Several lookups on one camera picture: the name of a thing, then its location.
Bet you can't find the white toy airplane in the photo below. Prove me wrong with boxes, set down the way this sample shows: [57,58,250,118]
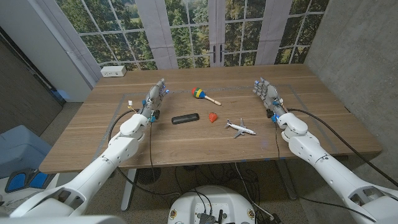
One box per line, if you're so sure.
[224,118,257,139]

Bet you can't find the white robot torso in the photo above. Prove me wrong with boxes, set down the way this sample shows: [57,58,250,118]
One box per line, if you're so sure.
[167,185,257,224]

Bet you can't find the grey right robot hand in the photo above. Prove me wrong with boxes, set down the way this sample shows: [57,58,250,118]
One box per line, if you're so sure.
[252,77,289,122]

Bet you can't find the colourful toy maraca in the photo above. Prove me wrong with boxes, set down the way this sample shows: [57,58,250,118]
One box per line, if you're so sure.
[191,86,222,106]

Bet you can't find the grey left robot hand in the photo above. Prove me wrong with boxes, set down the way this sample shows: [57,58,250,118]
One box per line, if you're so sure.
[139,78,170,123]

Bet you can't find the blue grey chair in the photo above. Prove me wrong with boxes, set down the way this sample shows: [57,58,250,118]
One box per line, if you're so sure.
[0,124,52,180]

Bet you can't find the white power strip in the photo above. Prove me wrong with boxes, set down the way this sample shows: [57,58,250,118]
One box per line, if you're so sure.
[100,65,127,78]

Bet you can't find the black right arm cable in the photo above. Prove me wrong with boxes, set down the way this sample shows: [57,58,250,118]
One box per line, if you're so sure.
[286,108,398,188]

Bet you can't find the blue black foot pedal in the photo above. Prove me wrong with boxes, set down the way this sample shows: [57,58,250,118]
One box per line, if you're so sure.
[4,168,57,194]

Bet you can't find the white floor cable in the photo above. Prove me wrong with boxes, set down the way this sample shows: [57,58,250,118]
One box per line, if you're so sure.
[233,162,276,222]

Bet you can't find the printed window backdrop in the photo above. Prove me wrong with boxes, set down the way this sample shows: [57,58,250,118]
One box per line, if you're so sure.
[29,0,330,90]

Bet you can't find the black round floor fan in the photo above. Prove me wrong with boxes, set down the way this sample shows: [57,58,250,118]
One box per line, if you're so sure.
[136,167,162,185]

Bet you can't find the black tv remote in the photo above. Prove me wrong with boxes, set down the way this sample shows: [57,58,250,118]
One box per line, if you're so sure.
[171,113,200,125]

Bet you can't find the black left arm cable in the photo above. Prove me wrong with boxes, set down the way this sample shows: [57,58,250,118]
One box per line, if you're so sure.
[108,108,181,197]

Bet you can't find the white table leg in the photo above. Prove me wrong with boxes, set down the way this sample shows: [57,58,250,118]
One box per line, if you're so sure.
[120,168,137,212]

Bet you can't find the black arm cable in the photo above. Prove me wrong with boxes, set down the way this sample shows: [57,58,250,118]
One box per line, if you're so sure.
[286,108,398,188]
[108,108,181,197]

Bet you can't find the grey table leg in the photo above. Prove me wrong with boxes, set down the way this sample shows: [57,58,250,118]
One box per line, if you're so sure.
[276,160,299,200]

